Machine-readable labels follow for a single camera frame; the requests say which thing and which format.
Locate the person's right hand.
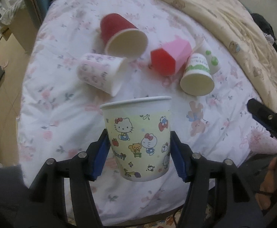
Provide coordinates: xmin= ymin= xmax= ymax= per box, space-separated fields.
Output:
xmin=255 ymin=157 xmax=277 ymax=211

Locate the green white paper cup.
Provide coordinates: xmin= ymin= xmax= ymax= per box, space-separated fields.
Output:
xmin=180 ymin=53 xmax=214 ymax=96

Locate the white green-dotted paper cup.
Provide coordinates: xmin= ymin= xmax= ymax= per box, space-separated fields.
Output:
xmin=194 ymin=39 xmax=221 ymax=75

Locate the pink patterned paper cup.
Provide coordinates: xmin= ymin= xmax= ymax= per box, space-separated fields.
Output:
xmin=77 ymin=53 xmax=128 ymax=97

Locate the pink hexagonal plastic cup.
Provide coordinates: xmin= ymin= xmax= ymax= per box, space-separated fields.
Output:
xmin=150 ymin=38 xmax=192 ymax=76

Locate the cream bear-print duvet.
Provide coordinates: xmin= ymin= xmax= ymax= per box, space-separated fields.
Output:
xmin=121 ymin=0 xmax=277 ymax=114

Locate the red paper cup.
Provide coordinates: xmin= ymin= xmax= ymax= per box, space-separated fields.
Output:
xmin=100 ymin=13 xmax=148 ymax=60

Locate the white floral bed sheet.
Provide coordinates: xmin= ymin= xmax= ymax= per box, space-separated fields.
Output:
xmin=18 ymin=0 xmax=261 ymax=185

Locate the black clothing pile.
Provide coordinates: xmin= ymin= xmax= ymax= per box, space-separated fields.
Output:
xmin=250 ymin=13 xmax=277 ymax=52

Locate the yellow Hello Kitty paper cup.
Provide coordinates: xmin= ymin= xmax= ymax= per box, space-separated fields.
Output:
xmin=100 ymin=96 xmax=172 ymax=182

